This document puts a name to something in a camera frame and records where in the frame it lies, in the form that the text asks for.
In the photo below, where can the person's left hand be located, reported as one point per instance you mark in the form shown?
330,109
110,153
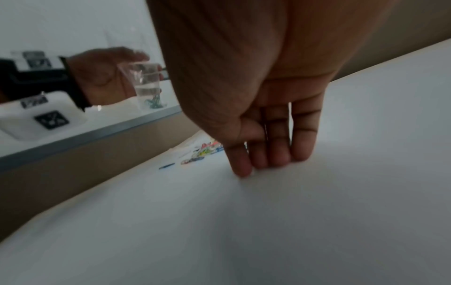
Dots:
95,75

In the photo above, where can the person's right hand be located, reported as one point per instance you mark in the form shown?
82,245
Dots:
246,69

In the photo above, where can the clear zip plastic bag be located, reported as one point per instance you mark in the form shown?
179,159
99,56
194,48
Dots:
144,75

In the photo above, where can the bundle of colourful paper clips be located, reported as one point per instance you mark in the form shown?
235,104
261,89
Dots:
153,101

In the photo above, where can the pile of colourful paper clips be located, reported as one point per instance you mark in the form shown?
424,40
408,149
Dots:
204,149

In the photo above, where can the black wristband with marker tags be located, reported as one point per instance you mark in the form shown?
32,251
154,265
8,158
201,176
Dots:
38,80

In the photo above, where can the white marker cube on wrist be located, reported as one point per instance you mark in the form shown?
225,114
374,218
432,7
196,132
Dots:
35,119

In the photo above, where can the glass topped desk partition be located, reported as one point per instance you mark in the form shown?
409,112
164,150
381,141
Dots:
70,172

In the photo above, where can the beige desk partition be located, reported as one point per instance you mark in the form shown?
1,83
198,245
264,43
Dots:
405,33

